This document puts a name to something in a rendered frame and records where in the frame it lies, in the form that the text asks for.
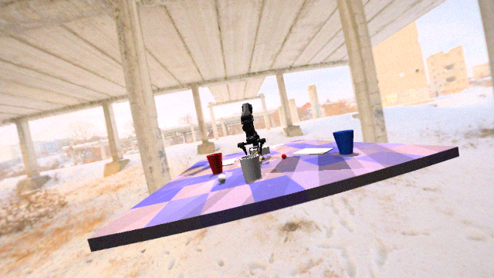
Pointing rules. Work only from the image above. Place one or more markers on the white mug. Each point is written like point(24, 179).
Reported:
point(251, 167)

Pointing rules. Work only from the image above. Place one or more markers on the white ball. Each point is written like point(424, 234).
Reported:
point(221, 179)

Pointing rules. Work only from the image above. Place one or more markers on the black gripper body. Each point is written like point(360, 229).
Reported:
point(261, 141)

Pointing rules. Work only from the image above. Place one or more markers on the blue cup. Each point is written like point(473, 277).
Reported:
point(345, 141)

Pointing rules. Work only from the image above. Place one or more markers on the white flat rectangular slab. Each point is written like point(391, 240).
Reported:
point(316, 151)
point(228, 162)

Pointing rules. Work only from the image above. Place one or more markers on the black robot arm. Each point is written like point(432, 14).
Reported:
point(248, 126)

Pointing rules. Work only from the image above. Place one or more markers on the red plastic cup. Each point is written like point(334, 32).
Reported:
point(215, 162)

